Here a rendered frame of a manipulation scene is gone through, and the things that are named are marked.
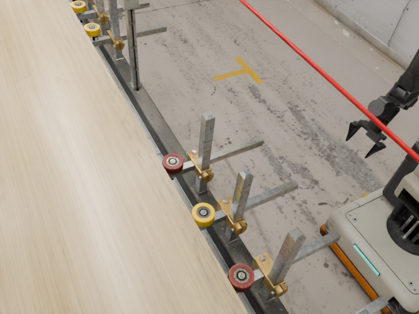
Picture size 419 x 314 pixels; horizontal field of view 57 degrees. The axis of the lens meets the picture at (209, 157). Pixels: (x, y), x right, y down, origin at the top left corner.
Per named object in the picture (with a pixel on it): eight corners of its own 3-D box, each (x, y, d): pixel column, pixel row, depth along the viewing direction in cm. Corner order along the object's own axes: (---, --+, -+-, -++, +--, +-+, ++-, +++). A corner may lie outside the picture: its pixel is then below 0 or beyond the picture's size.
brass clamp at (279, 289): (265, 258, 133) (267, 250, 129) (287, 292, 125) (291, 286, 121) (249, 265, 130) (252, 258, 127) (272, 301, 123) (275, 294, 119)
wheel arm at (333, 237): (332, 235, 141) (335, 228, 137) (338, 242, 139) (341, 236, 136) (229, 286, 125) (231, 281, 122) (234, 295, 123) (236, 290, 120)
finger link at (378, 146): (366, 162, 138) (383, 142, 134) (351, 149, 142) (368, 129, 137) (373, 161, 143) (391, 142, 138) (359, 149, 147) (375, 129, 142)
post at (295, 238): (265, 294, 139) (298, 225, 103) (270, 303, 137) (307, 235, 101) (257, 298, 138) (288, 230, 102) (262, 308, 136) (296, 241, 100)
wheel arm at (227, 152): (257, 141, 168) (259, 134, 164) (262, 147, 166) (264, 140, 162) (166, 174, 152) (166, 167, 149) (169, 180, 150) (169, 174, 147)
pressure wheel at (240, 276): (239, 307, 122) (244, 293, 113) (219, 290, 125) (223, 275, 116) (254, 288, 126) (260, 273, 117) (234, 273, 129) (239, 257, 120)
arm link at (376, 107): (420, 98, 129) (400, 83, 134) (406, 94, 122) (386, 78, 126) (394, 126, 135) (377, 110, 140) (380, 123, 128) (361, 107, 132)
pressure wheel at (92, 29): (91, 40, 211) (87, 20, 202) (105, 42, 210) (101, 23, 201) (84, 47, 206) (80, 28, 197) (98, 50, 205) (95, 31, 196)
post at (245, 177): (229, 242, 155) (248, 166, 119) (234, 249, 153) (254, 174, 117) (222, 245, 154) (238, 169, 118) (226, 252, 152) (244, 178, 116)
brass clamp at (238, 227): (228, 202, 146) (230, 195, 143) (247, 231, 139) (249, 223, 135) (214, 209, 144) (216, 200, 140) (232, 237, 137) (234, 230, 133)
